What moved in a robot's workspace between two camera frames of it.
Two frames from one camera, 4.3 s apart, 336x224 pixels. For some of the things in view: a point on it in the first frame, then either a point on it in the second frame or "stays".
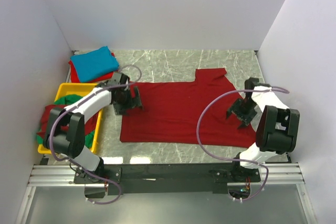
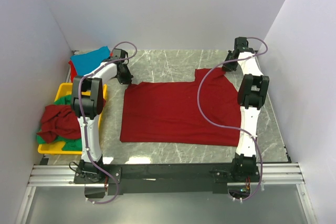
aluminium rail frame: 282,174 stays
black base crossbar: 148,179 stays
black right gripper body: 245,109 to 230,66
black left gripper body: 125,98 to 126,77
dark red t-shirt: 170,111 stays
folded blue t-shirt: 89,65 stays
